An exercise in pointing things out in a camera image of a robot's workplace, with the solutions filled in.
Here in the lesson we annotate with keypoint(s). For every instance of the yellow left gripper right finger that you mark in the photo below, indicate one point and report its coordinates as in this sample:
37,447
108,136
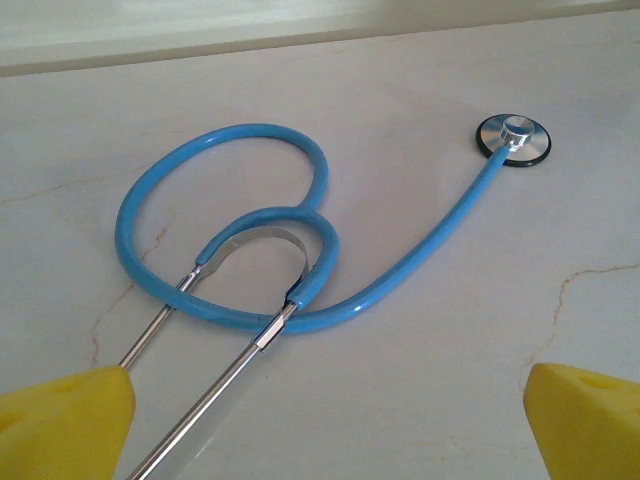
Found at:
590,425

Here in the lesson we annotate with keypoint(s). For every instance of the blue stethoscope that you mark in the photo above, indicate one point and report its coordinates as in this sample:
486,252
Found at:
150,280

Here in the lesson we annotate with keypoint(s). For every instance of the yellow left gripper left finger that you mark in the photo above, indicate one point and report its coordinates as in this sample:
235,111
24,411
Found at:
65,425

